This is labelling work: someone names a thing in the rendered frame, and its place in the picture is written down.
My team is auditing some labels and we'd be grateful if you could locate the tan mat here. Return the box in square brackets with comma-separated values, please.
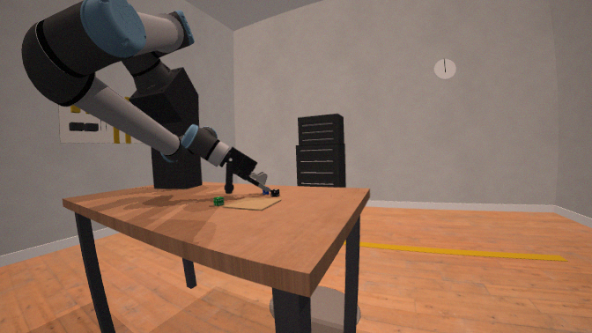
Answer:
[222, 197, 282, 211]

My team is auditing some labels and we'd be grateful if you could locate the green die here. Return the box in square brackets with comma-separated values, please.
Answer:
[213, 196, 224, 206]

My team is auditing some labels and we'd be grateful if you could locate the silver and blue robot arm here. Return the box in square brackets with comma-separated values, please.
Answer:
[21, 0, 229, 167]

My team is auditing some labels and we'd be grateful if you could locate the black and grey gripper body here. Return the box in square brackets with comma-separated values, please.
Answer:
[220, 147, 257, 180]

